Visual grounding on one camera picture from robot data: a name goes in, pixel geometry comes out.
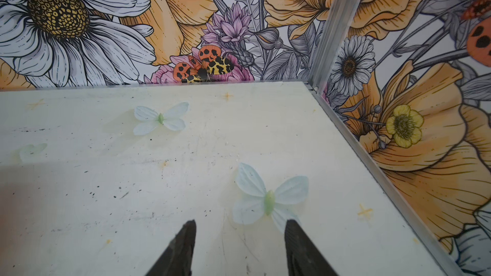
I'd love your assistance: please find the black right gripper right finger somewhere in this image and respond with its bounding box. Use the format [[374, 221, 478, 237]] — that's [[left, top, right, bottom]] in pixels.
[[284, 219, 338, 276]]

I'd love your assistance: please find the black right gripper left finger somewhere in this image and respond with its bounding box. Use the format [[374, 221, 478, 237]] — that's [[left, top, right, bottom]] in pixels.
[[146, 220, 196, 276]]

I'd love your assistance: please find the aluminium corner post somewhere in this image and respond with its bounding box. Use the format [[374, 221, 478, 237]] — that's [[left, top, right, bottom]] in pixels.
[[309, 0, 361, 95]]

